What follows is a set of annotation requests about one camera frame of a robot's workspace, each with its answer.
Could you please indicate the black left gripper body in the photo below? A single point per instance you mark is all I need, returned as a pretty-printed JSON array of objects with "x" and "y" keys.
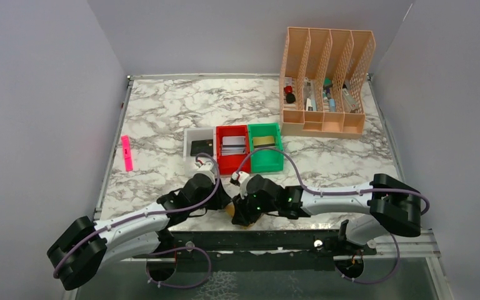
[{"x": 222, "y": 197}]

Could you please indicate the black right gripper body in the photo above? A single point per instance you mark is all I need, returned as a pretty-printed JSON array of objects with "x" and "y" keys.
[{"x": 242, "y": 212}]

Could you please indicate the white plastic bin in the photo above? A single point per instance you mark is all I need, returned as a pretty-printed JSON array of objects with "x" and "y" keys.
[{"x": 192, "y": 134}]

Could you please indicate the yellow-brown card holder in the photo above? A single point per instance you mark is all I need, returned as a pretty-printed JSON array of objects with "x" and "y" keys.
[{"x": 231, "y": 209}]

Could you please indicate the green plastic bin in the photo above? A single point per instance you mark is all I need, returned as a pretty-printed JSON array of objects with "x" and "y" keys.
[{"x": 265, "y": 160}]

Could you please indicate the red plastic bin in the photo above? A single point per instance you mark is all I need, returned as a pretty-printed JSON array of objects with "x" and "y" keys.
[{"x": 229, "y": 164}]

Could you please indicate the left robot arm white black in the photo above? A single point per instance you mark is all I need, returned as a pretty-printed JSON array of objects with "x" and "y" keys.
[{"x": 86, "y": 246}]

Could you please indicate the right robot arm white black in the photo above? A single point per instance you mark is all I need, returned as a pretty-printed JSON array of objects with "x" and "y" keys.
[{"x": 385, "y": 205}]

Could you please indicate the black card in white bin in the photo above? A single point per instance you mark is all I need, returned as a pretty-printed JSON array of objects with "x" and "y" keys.
[{"x": 202, "y": 146}]

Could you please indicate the white cards stack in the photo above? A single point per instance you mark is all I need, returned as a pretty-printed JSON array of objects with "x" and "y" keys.
[{"x": 233, "y": 145}]

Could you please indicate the gold card with stripe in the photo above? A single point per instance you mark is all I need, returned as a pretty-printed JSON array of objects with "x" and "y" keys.
[{"x": 263, "y": 141}]

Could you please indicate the pink highlighter marker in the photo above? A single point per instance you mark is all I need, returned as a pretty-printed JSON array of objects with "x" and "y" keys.
[{"x": 127, "y": 155}]

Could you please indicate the red and black stamp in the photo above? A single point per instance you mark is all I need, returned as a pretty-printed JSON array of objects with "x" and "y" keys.
[{"x": 289, "y": 96}]

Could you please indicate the peach plastic desk organizer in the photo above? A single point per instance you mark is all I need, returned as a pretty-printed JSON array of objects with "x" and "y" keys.
[{"x": 317, "y": 61}]

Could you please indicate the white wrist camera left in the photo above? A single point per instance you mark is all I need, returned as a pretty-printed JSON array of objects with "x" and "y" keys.
[{"x": 208, "y": 169}]

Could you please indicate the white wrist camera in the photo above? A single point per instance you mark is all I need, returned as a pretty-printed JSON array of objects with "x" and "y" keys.
[
  {"x": 241, "y": 179},
  {"x": 208, "y": 169}
]

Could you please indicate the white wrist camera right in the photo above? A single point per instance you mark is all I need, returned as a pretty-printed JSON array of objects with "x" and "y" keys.
[{"x": 241, "y": 179}]

